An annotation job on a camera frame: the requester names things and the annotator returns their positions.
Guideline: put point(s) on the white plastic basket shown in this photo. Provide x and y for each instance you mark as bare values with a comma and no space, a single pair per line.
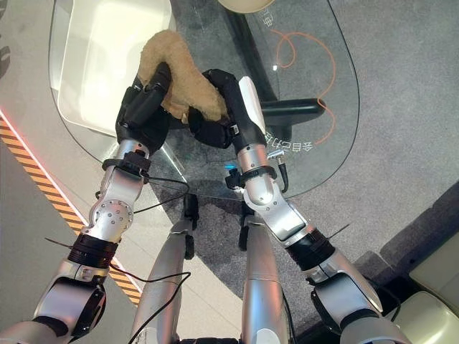
107,57

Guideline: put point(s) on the silver right robot leg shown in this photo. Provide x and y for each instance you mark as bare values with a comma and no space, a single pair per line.
260,272

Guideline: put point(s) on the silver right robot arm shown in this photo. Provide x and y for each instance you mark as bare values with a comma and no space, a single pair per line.
305,251

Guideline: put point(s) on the orange black hazard tape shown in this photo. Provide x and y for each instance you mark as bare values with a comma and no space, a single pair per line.
61,200

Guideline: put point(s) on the black table base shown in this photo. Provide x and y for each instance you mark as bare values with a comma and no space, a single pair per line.
272,96

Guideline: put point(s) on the grey cushioned seat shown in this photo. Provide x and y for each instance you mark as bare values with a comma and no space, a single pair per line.
423,272

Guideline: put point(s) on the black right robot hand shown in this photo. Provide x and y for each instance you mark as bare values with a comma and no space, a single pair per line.
236,107

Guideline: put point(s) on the tan fluffy cloth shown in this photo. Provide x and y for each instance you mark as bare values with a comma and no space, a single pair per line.
179,75

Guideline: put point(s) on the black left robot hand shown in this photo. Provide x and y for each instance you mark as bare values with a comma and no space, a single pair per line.
143,118

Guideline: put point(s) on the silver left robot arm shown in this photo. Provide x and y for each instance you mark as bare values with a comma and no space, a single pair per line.
89,236

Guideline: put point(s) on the silver left robot leg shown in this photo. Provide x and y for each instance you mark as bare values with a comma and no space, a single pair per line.
165,272

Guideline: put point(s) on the silver robot leg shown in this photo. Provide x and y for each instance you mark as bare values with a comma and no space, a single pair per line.
165,272
260,272

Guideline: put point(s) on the cream round object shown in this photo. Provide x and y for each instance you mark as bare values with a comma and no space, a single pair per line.
245,5

